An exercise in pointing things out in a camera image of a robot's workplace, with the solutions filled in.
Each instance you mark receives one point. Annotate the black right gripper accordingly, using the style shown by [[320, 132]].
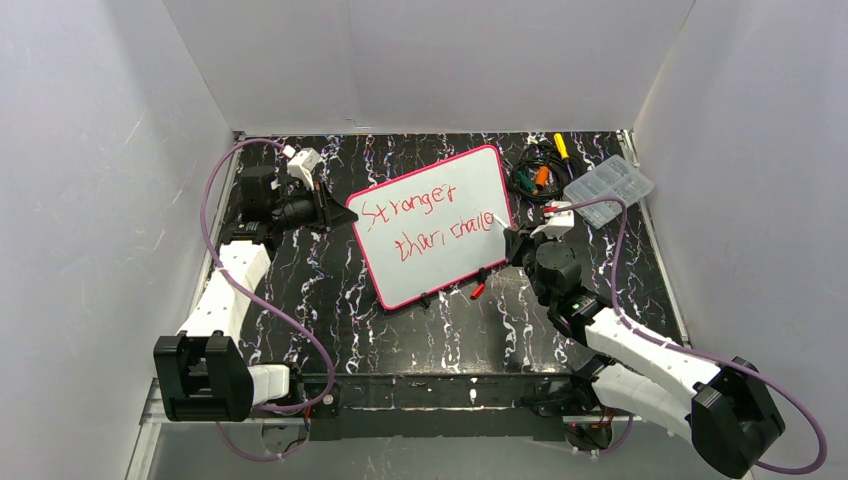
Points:
[[521, 246]]

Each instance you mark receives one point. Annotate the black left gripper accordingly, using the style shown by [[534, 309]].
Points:
[[320, 208]]

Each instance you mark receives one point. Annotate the red marker cap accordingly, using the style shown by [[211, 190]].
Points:
[[478, 291]]

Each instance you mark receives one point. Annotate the pink framed whiteboard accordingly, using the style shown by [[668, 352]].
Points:
[[433, 227]]

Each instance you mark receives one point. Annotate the red white marker pen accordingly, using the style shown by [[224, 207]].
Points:
[[501, 222]]

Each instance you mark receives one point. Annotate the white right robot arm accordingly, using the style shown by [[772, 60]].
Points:
[[723, 412]]

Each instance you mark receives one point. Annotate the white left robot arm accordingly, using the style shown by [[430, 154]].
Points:
[[201, 372]]

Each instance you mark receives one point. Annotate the green connector plug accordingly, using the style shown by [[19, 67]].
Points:
[[524, 182]]

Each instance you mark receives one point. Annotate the orange connector plug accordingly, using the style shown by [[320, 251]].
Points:
[[541, 178]]

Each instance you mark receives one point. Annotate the clear plastic organizer box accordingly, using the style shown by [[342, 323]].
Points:
[[614, 177]]

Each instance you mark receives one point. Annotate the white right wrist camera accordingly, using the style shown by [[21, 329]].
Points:
[[557, 220]]

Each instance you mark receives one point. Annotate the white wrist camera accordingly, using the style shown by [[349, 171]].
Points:
[[302, 164], [557, 220]]

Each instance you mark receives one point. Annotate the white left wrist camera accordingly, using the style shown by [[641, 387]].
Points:
[[302, 164]]

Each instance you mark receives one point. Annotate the yellow handled tool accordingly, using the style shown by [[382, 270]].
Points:
[[560, 146]]

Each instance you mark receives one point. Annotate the aluminium front rail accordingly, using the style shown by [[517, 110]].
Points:
[[542, 394]]

